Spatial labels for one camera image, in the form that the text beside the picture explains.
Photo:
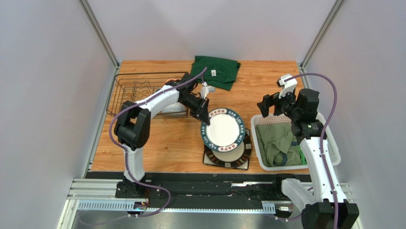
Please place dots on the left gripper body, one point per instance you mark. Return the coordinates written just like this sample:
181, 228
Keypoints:
194, 104

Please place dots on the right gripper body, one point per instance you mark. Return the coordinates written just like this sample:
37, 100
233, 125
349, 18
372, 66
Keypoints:
271, 102

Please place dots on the green rimmed round plate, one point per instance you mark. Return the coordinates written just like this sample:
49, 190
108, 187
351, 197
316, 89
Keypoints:
225, 132

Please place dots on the brown rimmed round plate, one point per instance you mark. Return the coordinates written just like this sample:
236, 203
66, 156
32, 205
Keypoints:
234, 157

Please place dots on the square floral plate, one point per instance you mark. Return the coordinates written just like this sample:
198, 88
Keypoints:
245, 163

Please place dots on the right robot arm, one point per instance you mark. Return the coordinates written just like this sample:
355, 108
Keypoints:
327, 206

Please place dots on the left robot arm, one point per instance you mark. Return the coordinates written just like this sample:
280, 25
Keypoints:
130, 128

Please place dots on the white ribbed bowl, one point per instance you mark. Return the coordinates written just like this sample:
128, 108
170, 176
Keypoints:
174, 108

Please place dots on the dark green folded shirt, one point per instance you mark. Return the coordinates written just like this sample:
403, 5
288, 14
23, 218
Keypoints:
220, 73

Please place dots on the olive green shirt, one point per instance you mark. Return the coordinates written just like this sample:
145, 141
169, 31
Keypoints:
277, 145

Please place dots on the bright green cloth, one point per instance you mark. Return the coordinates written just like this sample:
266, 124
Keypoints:
302, 157

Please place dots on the white laundry basket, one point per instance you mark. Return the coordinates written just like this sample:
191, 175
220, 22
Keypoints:
271, 119

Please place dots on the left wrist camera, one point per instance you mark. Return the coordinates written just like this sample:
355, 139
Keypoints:
205, 90

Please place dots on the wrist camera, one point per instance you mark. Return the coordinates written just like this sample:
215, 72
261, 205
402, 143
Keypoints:
288, 84
205, 90

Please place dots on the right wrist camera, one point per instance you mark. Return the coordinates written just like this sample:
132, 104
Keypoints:
288, 84

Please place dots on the black wire dish rack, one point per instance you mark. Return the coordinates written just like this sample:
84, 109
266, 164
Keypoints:
137, 86

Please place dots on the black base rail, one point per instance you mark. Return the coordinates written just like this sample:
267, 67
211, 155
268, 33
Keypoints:
211, 191

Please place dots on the right aluminium frame post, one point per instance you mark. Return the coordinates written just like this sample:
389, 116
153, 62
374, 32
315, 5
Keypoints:
329, 20

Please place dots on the aluminium frame post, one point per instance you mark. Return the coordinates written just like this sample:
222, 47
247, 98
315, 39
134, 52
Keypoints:
99, 32
329, 20

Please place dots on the left aluminium frame post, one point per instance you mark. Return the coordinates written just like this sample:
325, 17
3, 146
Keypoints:
99, 32

